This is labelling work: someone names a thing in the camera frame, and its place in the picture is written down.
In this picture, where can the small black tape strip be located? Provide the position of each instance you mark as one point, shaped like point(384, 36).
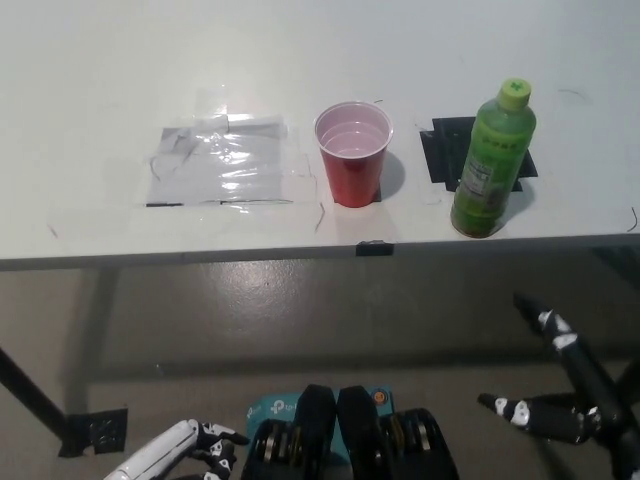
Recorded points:
point(374, 248)

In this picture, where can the black table leg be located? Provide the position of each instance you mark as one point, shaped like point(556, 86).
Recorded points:
point(30, 395)

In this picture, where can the red plastic cup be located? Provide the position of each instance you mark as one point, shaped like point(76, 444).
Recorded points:
point(352, 155)

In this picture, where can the teal router box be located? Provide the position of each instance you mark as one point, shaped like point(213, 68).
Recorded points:
point(270, 407)

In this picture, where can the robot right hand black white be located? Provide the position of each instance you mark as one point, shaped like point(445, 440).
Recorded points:
point(580, 365)

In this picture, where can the green tea bottle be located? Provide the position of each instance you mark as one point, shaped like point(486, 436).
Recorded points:
point(487, 160)

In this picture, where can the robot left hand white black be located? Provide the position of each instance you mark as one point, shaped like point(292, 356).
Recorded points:
point(165, 447)

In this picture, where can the grey sheet under clear tape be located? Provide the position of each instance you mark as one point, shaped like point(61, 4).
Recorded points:
point(215, 165)

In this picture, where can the large black tape square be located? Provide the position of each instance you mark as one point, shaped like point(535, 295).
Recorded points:
point(442, 150)

